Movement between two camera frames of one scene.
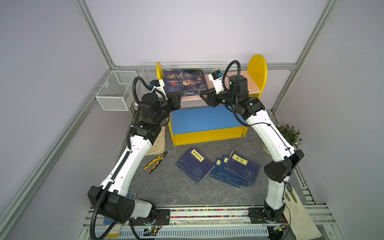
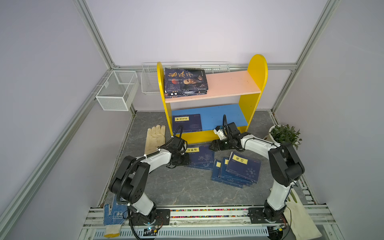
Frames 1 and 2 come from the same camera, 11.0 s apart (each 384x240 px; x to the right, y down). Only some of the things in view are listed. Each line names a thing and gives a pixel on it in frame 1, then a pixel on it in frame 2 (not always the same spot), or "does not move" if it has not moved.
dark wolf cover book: [193, 92] does not move
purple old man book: [188, 82] does not move
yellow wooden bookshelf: [194, 123] does not move
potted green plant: [290, 134] does not move
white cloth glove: [297, 218] does not move
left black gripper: [176, 103] -> [185, 162]
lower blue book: [231, 182] does not move
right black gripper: [213, 98] -> [217, 145]
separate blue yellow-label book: [195, 165] -> [190, 122]
